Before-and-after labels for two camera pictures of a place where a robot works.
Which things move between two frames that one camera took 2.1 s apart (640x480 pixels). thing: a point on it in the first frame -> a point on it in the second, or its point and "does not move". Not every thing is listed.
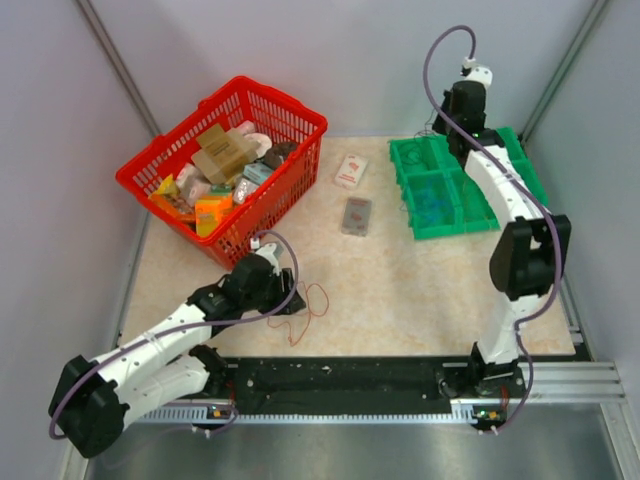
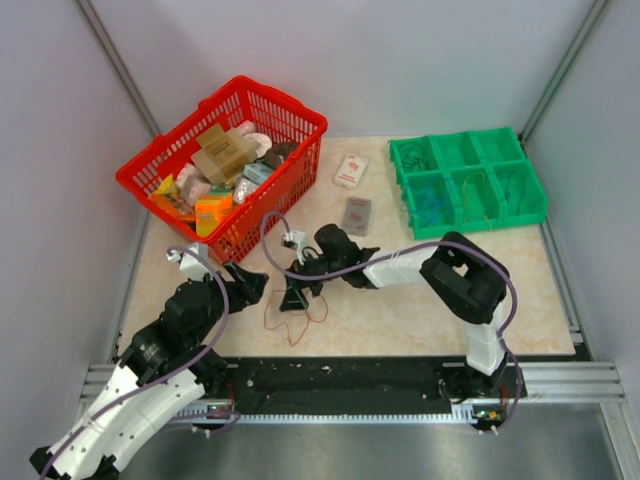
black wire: [425, 125] -> [412, 156]
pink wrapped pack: [192, 182] does not move
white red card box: [351, 171] does not move
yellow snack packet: [168, 196] does not move
